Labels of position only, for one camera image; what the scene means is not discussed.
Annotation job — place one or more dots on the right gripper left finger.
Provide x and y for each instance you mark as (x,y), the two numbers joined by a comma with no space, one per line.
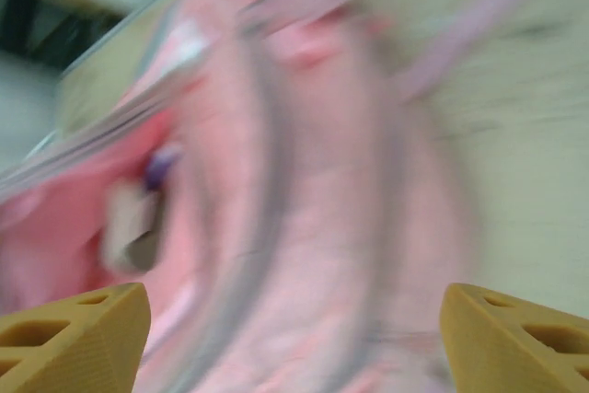
(69,351)

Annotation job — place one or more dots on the clear plastic case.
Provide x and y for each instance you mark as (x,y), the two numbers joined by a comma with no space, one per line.
(131,227)

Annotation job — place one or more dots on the pink backpack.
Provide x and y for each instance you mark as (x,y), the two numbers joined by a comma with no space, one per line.
(313,181)

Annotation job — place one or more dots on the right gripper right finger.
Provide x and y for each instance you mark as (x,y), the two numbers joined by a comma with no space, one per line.
(515,356)

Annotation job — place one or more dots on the purple marker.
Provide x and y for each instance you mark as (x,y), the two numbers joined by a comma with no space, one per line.
(161,169)

